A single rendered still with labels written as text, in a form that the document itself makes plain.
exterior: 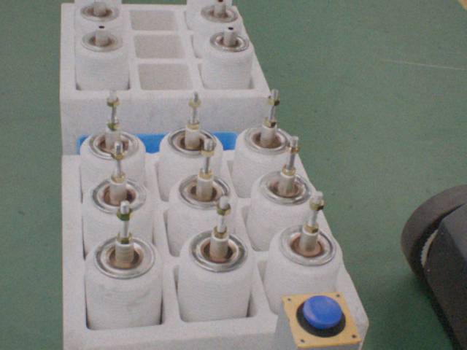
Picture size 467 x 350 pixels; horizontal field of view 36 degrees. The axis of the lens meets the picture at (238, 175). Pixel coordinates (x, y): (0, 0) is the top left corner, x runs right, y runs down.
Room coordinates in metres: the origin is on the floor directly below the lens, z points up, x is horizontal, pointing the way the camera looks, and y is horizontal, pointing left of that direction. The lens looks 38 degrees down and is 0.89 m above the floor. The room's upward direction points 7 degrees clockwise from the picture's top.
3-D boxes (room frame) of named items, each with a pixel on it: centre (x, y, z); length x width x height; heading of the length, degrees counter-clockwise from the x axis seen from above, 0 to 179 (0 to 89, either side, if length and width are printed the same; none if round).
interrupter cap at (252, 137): (0.93, -0.04, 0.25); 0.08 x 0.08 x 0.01
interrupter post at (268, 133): (0.93, -0.04, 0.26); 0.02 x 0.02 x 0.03
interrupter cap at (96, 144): (0.86, 0.19, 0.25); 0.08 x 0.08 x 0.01
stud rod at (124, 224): (0.64, 0.13, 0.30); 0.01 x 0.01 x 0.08
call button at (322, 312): (0.52, -0.11, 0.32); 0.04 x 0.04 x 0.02
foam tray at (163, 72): (1.32, 0.19, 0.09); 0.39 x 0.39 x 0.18; 15
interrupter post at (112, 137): (0.86, 0.19, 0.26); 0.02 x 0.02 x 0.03
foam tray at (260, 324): (0.78, 0.04, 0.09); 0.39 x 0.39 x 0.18; 16
